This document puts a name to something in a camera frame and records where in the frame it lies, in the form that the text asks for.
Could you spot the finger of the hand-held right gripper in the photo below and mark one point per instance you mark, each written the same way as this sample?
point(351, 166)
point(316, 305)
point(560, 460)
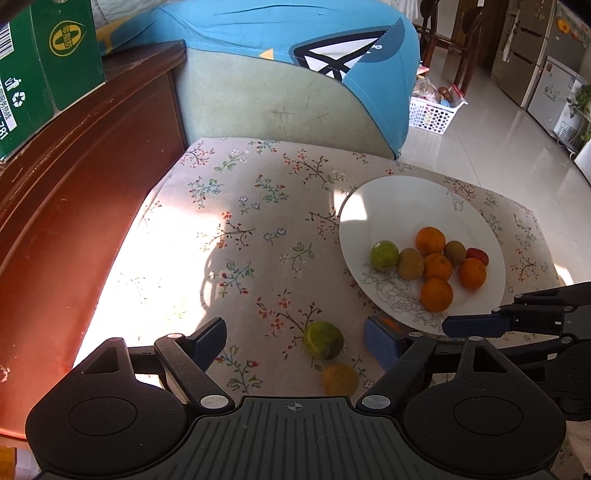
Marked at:
point(475, 325)
point(540, 346)

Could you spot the red-brown wooden cabinet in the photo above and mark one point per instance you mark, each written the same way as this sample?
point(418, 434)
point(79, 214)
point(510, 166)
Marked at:
point(69, 207)

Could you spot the green cardboard box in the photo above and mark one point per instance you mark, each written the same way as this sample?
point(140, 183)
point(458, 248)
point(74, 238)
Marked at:
point(60, 69)

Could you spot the white cabinet with stickers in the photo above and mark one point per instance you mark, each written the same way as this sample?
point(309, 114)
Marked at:
point(554, 92)

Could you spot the green potted plant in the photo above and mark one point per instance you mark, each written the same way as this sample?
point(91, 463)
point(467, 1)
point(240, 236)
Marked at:
point(581, 104)

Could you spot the red cherry tomato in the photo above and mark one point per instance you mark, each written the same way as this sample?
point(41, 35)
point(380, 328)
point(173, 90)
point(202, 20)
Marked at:
point(478, 254)

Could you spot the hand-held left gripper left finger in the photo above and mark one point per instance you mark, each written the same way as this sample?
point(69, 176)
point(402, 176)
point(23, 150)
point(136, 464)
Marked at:
point(210, 341)

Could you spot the orange mandarin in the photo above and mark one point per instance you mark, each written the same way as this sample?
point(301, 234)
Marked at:
point(437, 266)
point(472, 273)
point(436, 294)
point(430, 241)

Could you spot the brown kiwi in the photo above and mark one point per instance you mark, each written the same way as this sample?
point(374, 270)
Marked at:
point(455, 253)
point(410, 264)

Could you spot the floral tablecloth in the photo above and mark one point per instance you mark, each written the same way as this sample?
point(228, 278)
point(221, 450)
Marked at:
point(254, 221)

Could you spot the orange fruit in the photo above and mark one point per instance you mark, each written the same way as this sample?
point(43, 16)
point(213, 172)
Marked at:
point(340, 379)

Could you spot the dark wooden chair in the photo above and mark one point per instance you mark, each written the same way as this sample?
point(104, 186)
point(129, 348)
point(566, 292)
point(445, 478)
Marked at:
point(455, 41)

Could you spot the silver refrigerator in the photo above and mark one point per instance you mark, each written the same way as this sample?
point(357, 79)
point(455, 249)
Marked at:
point(521, 50)

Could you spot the white plate with grey flowers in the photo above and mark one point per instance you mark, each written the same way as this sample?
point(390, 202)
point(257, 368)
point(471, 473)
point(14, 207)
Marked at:
point(392, 207)

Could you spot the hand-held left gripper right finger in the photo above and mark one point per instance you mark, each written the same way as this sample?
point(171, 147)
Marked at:
point(379, 344)

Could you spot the pale green seat cushion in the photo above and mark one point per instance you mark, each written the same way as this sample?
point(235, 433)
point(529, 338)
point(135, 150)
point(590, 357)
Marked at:
point(254, 101)

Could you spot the sofa with blue cover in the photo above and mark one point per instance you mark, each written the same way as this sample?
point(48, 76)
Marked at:
point(277, 27)

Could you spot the white perforated plastic basket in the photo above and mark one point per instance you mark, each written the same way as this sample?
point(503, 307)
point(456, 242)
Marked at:
point(434, 115)

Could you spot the green mandarin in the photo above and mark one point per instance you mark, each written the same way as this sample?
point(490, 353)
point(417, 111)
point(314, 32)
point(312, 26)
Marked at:
point(384, 255)
point(324, 340)

